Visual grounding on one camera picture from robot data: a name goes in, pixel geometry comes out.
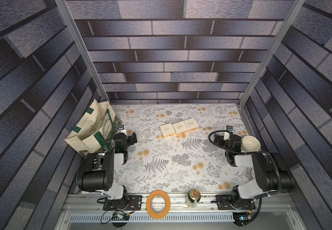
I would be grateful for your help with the orange tape roll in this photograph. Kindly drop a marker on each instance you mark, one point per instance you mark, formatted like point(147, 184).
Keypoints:
point(158, 204)

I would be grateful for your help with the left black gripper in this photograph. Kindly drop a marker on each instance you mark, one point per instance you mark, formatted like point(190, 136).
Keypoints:
point(130, 138)

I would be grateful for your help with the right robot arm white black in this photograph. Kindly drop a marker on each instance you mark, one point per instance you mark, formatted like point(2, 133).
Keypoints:
point(271, 175)

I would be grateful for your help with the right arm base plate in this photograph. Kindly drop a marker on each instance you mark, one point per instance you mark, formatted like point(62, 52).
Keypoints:
point(225, 202)

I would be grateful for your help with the perforated metal cable tray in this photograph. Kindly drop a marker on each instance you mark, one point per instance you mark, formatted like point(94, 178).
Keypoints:
point(145, 218)

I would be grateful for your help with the cream jewelry box right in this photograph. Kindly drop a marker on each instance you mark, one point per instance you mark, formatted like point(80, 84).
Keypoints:
point(191, 124)

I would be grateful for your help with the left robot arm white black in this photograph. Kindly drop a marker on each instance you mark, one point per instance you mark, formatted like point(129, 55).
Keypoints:
point(96, 172)

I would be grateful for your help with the cream jewelry box middle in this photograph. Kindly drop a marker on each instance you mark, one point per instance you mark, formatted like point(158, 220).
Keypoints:
point(180, 128)

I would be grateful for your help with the cream ceramic bowl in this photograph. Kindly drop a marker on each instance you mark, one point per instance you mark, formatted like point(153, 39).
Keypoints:
point(250, 144)

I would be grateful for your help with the cream green tote bag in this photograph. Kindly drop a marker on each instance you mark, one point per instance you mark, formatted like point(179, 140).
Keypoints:
point(95, 131)

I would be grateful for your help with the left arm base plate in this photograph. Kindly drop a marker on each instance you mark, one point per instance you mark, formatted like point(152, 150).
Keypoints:
point(130, 203)

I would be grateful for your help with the green drink can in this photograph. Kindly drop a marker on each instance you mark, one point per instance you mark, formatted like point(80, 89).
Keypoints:
point(193, 198)

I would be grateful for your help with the cream drawer jewelry box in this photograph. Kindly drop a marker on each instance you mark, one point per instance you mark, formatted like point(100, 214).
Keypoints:
point(167, 130)

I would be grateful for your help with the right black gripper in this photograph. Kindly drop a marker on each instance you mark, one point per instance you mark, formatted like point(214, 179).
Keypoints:
point(231, 156)

